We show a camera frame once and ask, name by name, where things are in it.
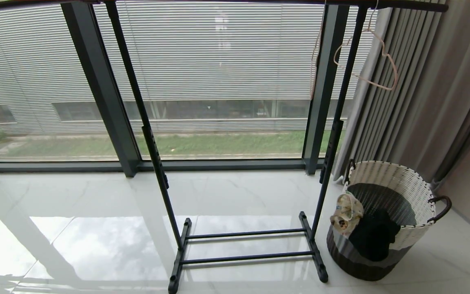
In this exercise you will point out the white laundry basket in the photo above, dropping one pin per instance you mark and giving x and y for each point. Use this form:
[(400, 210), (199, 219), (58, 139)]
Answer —
[(406, 179)]

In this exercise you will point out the cream printed garment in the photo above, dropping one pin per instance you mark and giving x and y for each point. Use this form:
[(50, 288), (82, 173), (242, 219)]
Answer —
[(347, 212)]

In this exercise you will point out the pink clothes hanger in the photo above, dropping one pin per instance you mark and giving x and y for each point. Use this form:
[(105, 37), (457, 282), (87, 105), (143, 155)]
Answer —
[(397, 77), (311, 69)]

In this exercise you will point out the black clothes rack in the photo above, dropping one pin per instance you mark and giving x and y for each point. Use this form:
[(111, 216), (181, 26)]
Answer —
[(151, 143)]

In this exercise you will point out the window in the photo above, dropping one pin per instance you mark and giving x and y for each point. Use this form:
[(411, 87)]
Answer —
[(105, 90)]

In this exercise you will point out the black garment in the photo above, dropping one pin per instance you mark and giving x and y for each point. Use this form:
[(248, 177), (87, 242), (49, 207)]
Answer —
[(373, 237)]

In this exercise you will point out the beige curtain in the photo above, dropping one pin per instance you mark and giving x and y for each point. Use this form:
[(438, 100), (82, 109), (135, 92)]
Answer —
[(443, 81)]

